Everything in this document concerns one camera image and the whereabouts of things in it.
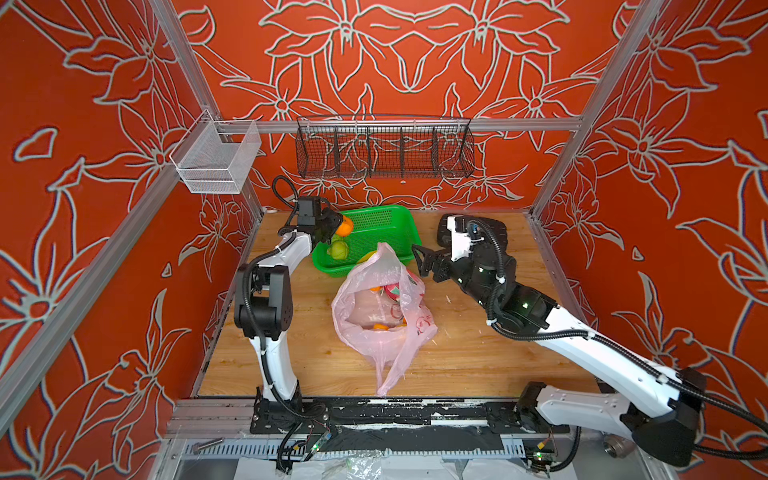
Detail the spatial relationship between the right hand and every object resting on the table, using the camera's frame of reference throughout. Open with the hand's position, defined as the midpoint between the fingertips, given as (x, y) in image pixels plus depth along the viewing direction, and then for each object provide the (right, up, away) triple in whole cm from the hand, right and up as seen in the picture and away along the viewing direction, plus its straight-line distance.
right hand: (424, 241), depth 66 cm
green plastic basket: (-6, +5, +45) cm, 46 cm away
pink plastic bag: (-10, -21, +26) cm, 35 cm away
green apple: (-25, -4, +35) cm, 43 cm away
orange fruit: (-21, +4, +29) cm, 36 cm away
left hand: (-24, +9, +30) cm, 40 cm away
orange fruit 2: (-10, -25, +17) cm, 32 cm away
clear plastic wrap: (-15, -52, +1) cm, 54 cm away
